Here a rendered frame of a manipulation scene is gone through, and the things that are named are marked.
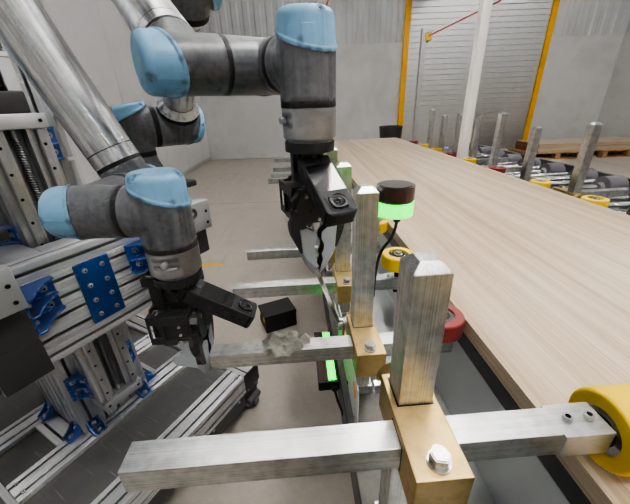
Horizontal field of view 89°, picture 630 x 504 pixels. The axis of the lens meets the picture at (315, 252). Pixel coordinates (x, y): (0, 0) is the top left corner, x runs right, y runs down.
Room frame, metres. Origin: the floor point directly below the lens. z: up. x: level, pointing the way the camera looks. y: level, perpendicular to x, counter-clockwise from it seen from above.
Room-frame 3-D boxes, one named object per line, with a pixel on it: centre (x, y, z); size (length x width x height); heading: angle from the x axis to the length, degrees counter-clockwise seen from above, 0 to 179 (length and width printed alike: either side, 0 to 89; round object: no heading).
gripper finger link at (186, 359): (0.42, 0.22, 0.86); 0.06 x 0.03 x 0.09; 93
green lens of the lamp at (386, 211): (0.50, -0.13, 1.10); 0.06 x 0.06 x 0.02
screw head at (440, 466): (0.17, -0.10, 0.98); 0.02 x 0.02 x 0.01
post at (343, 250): (0.74, -0.07, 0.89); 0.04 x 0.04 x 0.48; 3
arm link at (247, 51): (0.55, 0.07, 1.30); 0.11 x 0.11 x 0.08; 35
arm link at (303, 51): (0.48, 0.00, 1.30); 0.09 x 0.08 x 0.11; 35
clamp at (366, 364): (0.47, -0.09, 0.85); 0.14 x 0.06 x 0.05; 3
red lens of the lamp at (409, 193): (0.50, -0.13, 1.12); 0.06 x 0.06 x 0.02
